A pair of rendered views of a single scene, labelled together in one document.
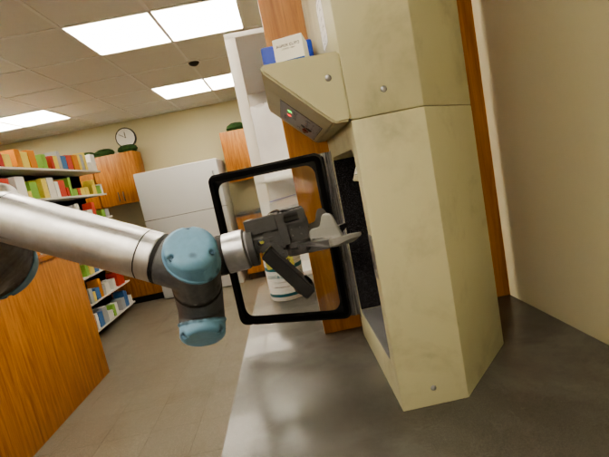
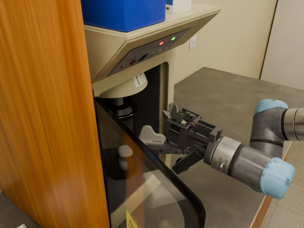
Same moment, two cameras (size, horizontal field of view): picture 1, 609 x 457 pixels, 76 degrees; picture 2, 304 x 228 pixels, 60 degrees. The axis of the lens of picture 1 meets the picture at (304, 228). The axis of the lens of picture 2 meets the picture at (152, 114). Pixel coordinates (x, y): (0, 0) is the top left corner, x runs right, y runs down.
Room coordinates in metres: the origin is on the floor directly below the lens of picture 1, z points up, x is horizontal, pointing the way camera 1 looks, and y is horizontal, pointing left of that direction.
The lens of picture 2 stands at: (1.17, 0.28, 1.60)
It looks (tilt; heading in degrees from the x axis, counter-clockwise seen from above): 31 degrees down; 218
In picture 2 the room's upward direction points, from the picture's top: straight up
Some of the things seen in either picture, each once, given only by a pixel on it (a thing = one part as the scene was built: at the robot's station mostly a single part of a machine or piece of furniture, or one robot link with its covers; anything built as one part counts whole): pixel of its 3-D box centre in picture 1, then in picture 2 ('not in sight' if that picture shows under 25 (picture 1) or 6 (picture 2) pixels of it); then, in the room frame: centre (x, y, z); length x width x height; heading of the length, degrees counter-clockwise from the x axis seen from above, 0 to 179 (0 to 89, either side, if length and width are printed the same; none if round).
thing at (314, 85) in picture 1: (301, 111); (159, 40); (0.75, -0.04, 1.46); 0.32 x 0.11 x 0.10; 2
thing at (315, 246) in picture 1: (310, 245); not in sight; (0.69, -0.01, 1.22); 0.09 x 0.05 x 0.02; 55
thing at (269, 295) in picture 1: (278, 245); (135, 225); (0.95, 0.07, 1.19); 0.30 x 0.01 x 0.40; 70
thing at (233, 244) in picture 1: (238, 250); (224, 155); (0.72, 0.13, 1.23); 0.08 x 0.05 x 0.08; 1
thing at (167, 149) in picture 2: not in sight; (164, 144); (0.76, 0.00, 1.22); 0.09 x 0.05 x 0.02; 128
